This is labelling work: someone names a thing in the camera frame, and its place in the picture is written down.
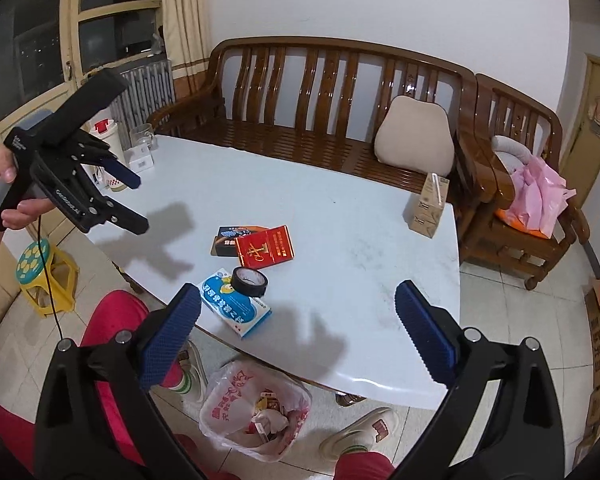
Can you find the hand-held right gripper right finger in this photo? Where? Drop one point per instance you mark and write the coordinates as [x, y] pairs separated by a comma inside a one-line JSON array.
[[425, 335]]

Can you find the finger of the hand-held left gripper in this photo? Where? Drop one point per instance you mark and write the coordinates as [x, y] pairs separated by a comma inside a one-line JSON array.
[[127, 177], [130, 222]]

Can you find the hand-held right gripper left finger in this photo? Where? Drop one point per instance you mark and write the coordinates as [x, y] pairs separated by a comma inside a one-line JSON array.
[[172, 335]]

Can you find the blue cartoon medicine box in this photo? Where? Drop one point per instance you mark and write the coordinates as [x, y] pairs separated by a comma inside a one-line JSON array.
[[225, 300]]

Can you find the white plastic trash bag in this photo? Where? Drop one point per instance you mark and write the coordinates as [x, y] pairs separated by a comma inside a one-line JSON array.
[[225, 410]]

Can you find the black small box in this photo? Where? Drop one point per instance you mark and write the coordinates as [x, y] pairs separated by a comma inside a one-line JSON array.
[[225, 245]]

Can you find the black tape roll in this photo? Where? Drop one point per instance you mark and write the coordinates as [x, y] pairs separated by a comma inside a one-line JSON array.
[[260, 287]]

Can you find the red cigarette box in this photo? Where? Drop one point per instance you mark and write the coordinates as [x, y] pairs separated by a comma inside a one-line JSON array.
[[265, 247]]

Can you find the white tissue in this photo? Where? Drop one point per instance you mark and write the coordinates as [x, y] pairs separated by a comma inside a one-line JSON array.
[[270, 420]]

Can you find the person's left hand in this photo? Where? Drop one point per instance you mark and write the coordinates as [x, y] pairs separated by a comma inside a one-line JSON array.
[[25, 207]]

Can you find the small white box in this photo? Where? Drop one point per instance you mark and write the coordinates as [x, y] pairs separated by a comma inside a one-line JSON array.
[[140, 157]]

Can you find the white tumbler with red lid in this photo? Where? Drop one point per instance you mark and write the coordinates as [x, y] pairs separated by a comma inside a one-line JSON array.
[[112, 140]]

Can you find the glass mug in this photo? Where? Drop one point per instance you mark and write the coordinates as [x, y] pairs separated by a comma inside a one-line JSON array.
[[142, 137]]

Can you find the person's left white shoe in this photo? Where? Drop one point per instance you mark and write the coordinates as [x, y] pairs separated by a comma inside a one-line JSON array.
[[195, 375]]

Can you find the person's white shoe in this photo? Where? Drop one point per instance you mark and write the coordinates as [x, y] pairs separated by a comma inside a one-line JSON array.
[[195, 375], [360, 432]]

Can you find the person's left leg red pants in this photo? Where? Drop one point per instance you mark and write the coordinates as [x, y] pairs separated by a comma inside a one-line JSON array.
[[115, 315]]

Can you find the person's leg red pants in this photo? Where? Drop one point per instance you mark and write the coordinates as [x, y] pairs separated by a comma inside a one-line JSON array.
[[365, 467], [115, 315]]

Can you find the grey radiator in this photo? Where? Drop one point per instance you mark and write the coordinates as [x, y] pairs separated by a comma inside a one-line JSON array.
[[147, 85]]

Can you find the yellow and teal plastic stool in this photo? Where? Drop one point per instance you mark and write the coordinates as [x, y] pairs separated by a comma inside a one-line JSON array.
[[32, 260]]

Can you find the wooden armchair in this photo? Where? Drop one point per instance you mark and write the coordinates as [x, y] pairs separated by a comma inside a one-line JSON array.
[[505, 250]]

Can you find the person's right white shoe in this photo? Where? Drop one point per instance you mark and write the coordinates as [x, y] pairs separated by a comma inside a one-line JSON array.
[[360, 432]]

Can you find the brown drink carton pack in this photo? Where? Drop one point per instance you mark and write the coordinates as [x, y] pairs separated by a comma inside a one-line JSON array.
[[425, 210]]

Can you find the orange bag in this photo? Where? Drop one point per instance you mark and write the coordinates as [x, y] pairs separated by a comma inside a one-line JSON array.
[[520, 225]]

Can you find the person's right leg red pants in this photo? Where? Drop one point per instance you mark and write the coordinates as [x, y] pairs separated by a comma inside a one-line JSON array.
[[365, 467]]

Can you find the wooden sofa bench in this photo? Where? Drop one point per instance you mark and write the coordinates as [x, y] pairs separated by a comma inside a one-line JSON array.
[[280, 145]]

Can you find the beige curtain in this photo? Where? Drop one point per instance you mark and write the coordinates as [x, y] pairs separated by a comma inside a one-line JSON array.
[[185, 20]]

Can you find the pink plastic bag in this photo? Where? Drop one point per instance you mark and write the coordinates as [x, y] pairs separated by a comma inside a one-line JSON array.
[[535, 195]]

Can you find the beige back cushion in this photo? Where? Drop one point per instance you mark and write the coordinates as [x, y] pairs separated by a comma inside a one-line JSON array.
[[415, 140]]

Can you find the grey white roll pillow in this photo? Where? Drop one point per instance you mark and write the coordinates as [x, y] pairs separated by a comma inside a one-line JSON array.
[[510, 147]]

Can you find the yellow wooden door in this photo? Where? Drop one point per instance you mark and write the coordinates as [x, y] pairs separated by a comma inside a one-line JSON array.
[[580, 135]]

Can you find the cream balcony door frame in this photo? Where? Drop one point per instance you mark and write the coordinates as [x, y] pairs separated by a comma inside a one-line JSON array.
[[72, 20]]

